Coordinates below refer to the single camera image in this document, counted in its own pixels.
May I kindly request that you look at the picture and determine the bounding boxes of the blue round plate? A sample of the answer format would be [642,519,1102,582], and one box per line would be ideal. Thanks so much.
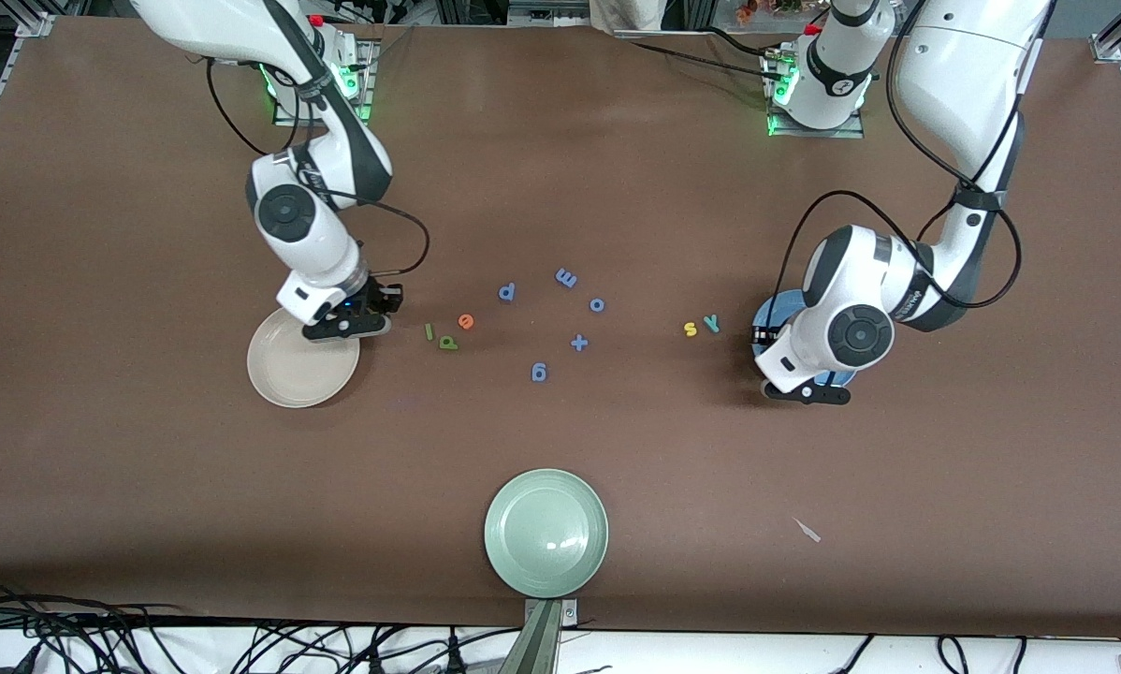
[750,290,857,389]

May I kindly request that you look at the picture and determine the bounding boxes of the beige round plate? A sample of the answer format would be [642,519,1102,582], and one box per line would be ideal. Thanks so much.
[247,307,361,409]

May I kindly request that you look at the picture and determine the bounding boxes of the green round plate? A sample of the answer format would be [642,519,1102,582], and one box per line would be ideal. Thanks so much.
[484,469,610,599]

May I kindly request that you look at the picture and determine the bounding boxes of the brown table cover sheet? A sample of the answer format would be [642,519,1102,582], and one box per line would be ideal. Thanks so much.
[0,14,1121,642]

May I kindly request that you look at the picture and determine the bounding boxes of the orange patterned object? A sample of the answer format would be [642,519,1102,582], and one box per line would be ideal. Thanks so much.
[734,0,805,24]

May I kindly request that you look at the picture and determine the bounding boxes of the person in beige clothing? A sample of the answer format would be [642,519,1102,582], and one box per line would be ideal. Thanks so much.
[589,0,685,37]

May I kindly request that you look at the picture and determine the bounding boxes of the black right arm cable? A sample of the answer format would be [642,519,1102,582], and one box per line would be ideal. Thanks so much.
[207,56,430,278]

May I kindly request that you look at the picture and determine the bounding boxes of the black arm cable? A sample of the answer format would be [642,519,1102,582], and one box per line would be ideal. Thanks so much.
[774,0,1025,310]
[207,56,430,278]

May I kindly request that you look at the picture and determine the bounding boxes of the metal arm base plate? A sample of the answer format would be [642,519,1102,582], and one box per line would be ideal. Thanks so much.
[764,47,866,139]
[273,37,374,127]

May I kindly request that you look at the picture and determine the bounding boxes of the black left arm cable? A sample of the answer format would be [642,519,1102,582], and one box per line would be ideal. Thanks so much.
[774,0,1025,310]

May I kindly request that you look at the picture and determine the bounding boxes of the grey metal frame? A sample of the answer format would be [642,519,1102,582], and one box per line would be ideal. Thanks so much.
[507,0,591,27]

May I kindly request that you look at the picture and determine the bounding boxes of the black cable tangle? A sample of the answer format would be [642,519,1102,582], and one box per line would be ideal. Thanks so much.
[0,576,192,674]
[238,620,491,674]

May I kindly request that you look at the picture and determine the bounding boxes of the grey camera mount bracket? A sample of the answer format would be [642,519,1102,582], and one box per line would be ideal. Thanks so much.
[500,599,580,674]

